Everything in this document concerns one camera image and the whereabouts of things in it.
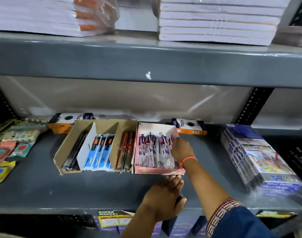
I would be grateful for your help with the person's right hand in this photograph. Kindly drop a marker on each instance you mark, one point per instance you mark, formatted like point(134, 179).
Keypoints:
point(183, 151)

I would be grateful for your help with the person's left hand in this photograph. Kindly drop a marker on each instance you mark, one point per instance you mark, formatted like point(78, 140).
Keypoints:
point(161, 203)

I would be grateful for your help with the person's left thumb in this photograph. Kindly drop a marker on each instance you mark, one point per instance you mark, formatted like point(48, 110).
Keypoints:
point(181, 204)

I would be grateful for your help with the person's right fingers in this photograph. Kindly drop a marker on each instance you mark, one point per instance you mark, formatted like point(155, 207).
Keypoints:
point(174, 147)

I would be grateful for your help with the white blue pen packet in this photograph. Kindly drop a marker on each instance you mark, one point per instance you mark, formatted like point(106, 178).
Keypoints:
point(168, 152)

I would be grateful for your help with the pink cardboard display box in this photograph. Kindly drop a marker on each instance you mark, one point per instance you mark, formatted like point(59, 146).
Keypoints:
point(143, 168)

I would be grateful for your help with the person's left forearm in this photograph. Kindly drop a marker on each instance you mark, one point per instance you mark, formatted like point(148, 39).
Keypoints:
point(138, 225)

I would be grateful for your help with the person's right forearm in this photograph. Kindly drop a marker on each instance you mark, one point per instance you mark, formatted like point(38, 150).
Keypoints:
point(205, 185)

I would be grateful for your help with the row of white pen packets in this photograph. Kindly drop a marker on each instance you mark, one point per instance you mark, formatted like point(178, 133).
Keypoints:
point(148, 151)

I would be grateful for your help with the orange white black box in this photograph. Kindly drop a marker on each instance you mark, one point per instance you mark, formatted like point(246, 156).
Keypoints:
point(63, 121)
point(190, 126)

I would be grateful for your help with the bundle of red pen packets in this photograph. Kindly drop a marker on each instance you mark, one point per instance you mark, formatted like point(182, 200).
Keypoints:
point(126, 153)

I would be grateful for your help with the blue sleeve with patterned cuff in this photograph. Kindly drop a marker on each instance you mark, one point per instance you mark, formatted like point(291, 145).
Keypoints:
point(237, 223)

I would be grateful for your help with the yellow white shelf price label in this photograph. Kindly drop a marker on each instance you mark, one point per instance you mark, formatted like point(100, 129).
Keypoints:
point(115, 218)

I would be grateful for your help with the row of blue pen packets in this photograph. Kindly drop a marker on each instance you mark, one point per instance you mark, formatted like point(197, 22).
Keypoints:
point(100, 152)

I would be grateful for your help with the stack of colourful crayon boxes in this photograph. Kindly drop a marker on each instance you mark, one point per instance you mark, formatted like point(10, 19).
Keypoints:
point(260, 158)

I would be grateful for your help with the yellow black shelf label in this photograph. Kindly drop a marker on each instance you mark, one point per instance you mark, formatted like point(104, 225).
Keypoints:
point(276, 214)

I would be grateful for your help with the grey metal shelf rack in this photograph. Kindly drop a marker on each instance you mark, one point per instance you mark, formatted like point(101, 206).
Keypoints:
point(131, 61)

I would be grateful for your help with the bundle of black pens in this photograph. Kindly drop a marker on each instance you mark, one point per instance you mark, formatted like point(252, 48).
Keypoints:
point(74, 153)

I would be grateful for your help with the brown divided cardboard box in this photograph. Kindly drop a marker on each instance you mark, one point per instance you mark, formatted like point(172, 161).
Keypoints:
point(66, 148)

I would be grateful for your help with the stack of white notebooks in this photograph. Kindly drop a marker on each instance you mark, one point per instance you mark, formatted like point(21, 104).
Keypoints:
point(215, 22)

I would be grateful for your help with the pale eraser packet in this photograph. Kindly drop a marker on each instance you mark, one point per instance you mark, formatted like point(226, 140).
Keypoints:
point(38, 120)

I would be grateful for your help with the green packet with red circle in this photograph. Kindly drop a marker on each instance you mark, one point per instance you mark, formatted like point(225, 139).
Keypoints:
point(22, 149)

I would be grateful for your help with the packet of white erasers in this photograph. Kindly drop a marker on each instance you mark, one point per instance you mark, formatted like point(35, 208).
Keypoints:
point(20, 135)

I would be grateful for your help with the stack of brown-edged books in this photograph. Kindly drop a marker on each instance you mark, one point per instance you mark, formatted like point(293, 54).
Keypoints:
point(293, 35)

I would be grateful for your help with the pink orange eraser packet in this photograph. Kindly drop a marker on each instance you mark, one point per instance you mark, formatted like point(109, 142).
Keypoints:
point(3, 149)

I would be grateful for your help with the yellow green stationery packet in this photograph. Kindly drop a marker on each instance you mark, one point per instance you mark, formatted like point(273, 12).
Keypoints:
point(1, 131)

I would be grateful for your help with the yellow packet with blue circle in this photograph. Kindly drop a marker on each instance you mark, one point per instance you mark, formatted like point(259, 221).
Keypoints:
point(1, 171)

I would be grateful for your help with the wrapped stack of orange-spined notebooks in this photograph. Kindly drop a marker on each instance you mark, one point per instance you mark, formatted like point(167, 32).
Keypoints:
point(41, 17)

